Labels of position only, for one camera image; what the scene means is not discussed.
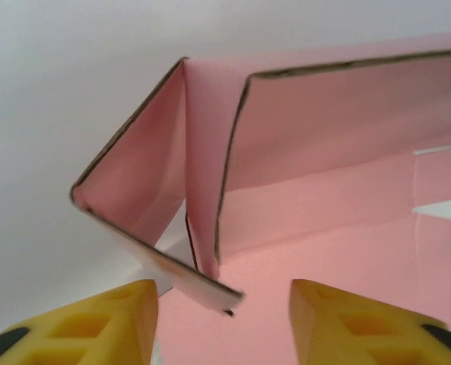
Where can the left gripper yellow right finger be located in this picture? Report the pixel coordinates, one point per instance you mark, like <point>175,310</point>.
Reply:
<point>362,334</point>

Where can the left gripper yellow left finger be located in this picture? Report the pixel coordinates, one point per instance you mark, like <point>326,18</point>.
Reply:
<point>77,334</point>

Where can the pink paper box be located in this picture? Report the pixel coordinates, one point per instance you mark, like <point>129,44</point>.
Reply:
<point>324,133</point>

